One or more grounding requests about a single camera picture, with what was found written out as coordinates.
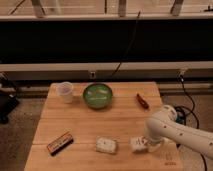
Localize green ceramic bowl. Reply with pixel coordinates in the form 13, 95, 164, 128
83, 83, 113, 109

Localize black cable on wall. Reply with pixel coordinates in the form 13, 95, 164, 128
105, 9, 142, 80

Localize small red-brown object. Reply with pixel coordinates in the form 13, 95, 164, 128
136, 94, 149, 109

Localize white plastic bottle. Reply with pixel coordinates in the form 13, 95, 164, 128
130, 136, 148, 153

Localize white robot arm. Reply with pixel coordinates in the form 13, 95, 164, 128
144, 105, 213, 160

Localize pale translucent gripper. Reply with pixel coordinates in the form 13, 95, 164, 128
143, 137, 164, 152

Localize clear plastic measuring cup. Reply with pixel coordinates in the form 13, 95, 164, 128
56, 82, 74, 103

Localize white wrapped packet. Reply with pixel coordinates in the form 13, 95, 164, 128
96, 137, 117, 154

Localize black object at left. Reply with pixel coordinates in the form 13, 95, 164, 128
0, 71, 20, 125

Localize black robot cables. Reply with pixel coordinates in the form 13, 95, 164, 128
173, 73, 208, 171

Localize white wall outlet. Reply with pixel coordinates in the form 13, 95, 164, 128
89, 71, 96, 79

